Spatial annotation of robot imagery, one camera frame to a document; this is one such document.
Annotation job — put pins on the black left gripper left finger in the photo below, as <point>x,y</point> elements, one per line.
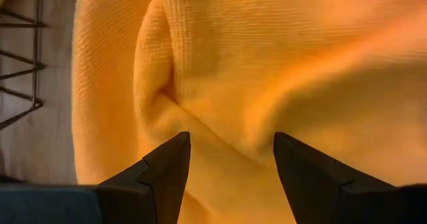
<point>156,187</point>

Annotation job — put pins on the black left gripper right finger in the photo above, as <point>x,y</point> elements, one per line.
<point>317,187</point>

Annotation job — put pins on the orange microfiber towel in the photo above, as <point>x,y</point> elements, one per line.
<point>250,67</point>

